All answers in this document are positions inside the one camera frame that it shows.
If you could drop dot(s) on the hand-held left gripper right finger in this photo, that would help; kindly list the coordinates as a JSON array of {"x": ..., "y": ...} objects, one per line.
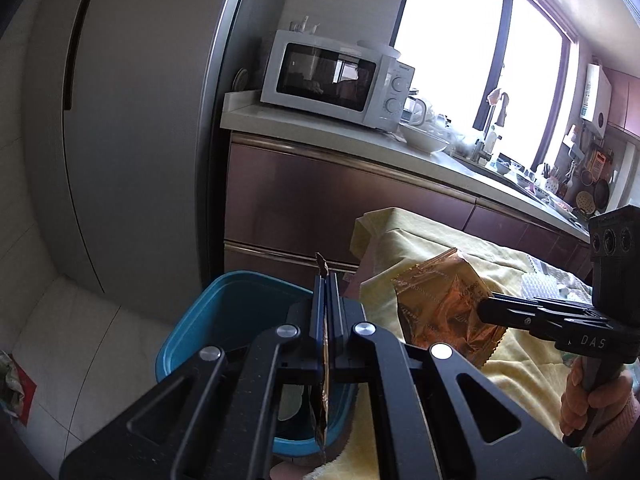
[{"x": 335, "y": 310}]

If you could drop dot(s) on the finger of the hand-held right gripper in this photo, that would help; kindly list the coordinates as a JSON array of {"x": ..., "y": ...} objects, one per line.
[{"x": 510, "y": 315}]

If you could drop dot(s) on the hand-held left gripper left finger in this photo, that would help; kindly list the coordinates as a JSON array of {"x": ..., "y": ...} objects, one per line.
[{"x": 316, "y": 310}]

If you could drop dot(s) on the gold foil snack bag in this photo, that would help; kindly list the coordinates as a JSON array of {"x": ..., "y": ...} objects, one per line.
[{"x": 440, "y": 305}]

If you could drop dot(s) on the blue plastic bin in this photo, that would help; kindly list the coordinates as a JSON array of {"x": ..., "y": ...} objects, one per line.
[{"x": 225, "y": 305}]

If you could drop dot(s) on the thin brown foil wrapper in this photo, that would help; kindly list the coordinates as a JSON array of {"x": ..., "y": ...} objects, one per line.
[{"x": 320, "y": 410}]

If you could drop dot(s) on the person's right hand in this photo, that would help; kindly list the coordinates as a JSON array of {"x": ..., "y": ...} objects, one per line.
[{"x": 572, "y": 400}]

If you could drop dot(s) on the white printed cloth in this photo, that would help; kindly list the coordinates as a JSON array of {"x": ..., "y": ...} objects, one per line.
[{"x": 540, "y": 285}]

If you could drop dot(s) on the yellow patterned cloth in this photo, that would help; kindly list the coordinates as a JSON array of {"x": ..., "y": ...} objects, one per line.
[{"x": 520, "y": 365}]

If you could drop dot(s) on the round perforated skimmer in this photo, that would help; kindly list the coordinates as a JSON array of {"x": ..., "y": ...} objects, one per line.
[{"x": 584, "y": 201}]

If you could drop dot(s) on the small black pan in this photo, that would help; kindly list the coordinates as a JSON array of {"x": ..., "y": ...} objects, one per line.
[{"x": 601, "y": 192}]

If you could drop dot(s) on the white utensil holder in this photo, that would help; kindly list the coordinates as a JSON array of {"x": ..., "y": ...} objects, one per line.
[{"x": 551, "y": 182}]

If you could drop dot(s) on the brown kitchen cabinet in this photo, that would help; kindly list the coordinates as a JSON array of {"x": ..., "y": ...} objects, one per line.
[{"x": 300, "y": 195}]

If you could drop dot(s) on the blue and white bowl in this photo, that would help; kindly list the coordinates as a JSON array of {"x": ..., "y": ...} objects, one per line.
[{"x": 499, "y": 166}]

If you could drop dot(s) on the white water heater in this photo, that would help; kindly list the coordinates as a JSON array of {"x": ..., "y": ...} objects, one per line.
[{"x": 596, "y": 100}]

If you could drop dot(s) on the white soap bottle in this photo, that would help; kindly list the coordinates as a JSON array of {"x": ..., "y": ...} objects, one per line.
[{"x": 492, "y": 139}]

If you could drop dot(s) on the white kitchen countertop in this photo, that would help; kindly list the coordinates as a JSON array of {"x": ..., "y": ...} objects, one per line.
[{"x": 300, "y": 125}]

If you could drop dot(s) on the large white bowl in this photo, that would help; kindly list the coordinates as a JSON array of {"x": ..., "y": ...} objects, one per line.
[{"x": 424, "y": 139}]

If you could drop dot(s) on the metal kitchen faucet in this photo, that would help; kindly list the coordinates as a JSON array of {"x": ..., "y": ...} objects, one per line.
[{"x": 501, "y": 110}]

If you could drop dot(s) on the white electric kettle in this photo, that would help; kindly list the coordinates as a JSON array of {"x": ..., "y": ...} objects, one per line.
[{"x": 416, "y": 110}]

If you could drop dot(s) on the white microwave oven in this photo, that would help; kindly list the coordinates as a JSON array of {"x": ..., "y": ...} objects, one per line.
[{"x": 320, "y": 70}]

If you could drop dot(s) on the grey plate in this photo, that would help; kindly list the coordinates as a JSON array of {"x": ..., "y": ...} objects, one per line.
[{"x": 242, "y": 80}]

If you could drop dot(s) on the grey refrigerator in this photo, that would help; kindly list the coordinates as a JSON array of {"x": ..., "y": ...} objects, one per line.
[{"x": 140, "y": 135}]

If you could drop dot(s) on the dark-framed kitchen window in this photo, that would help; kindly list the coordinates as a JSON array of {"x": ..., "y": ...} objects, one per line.
[{"x": 450, "y": 50}]

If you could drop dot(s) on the red and green package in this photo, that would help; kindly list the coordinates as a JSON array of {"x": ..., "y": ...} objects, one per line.
[{"x": 15, "y": 385}]

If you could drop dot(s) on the pink wall cabinet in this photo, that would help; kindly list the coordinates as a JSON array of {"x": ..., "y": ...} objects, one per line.
[{"x": 625, "y": 105}]

